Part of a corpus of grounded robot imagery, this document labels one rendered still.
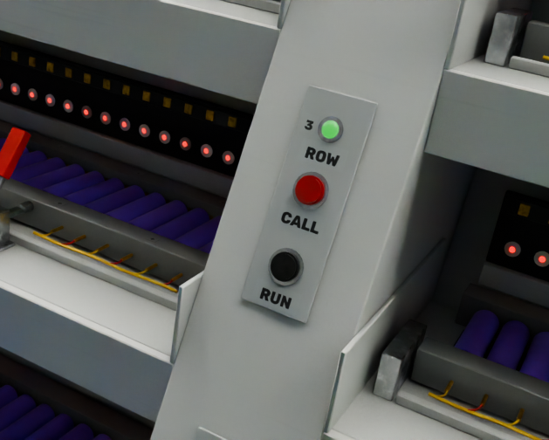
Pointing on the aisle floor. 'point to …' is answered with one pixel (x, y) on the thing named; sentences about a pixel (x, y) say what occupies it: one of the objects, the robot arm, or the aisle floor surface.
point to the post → (400, 255)
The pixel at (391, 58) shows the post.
